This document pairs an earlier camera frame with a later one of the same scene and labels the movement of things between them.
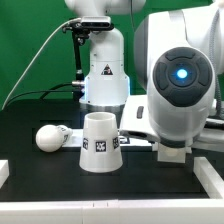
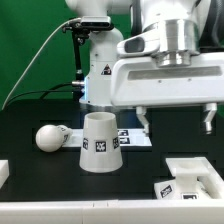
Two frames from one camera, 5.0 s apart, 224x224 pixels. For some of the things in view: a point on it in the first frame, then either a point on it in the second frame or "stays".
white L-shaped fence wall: (208, 210) stays
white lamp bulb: (50, 138) stays
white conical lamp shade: (100, 147) stays
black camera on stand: (80, 30) stays
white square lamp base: (171, 155) → (185, 186)
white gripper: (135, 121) → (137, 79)
